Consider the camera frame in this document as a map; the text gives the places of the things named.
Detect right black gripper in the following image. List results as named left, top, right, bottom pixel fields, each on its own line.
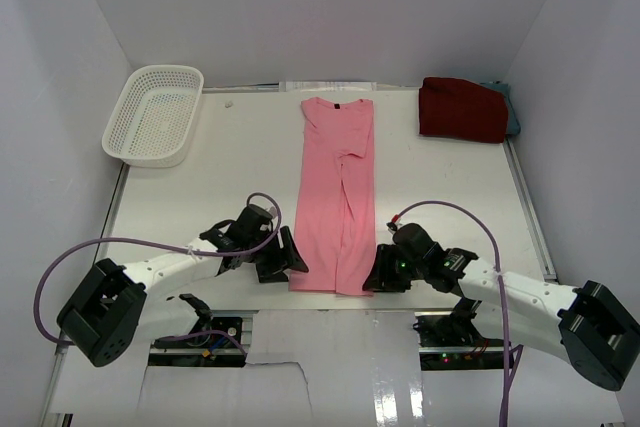
left=362, top=244, right=427, bottom=293

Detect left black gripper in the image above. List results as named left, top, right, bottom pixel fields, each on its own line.
left=245, top=226, right=307, bottom=283

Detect pink t shirt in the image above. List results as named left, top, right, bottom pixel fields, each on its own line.
left=289, top=97, right=376, bottom=296

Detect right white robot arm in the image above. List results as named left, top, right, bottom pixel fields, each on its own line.
left=363, top=223, right=639, bottom=392

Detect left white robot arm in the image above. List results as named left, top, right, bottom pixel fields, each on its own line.
left=56, top=204, right=309, bottom=367

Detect white paper sheet front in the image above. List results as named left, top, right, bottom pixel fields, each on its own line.
left=42, top=308, right=626, bottom=427

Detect papers at back edge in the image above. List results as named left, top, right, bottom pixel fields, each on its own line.
left=278, top=81, right=377, bottom=92

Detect folded dark red t shirt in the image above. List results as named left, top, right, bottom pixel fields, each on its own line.
left=418, top=77, right=509, bottom=144

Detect white plastic mesh basket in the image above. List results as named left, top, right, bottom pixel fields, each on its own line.
left=102, top=65, right=204, bottom=168

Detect folded teal t shirt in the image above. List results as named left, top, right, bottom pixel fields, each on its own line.
left=481, top=82, right=521, bottom=136

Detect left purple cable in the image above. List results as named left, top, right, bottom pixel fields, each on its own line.
left=33, top=191, right=284, bottom=356

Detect purple cable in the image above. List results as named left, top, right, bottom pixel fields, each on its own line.
left=387, top=200, right=524, bottom=427
left=33, top=191, right=284, bottom=356

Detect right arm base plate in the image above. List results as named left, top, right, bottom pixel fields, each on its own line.
left=413, top=311, right=503, bottom=372

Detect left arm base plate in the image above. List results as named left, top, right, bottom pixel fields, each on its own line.
left=148, top=315, right=252, bottom=368

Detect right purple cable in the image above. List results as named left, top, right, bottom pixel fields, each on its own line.
left=387, top=200, right=524, bottom=427

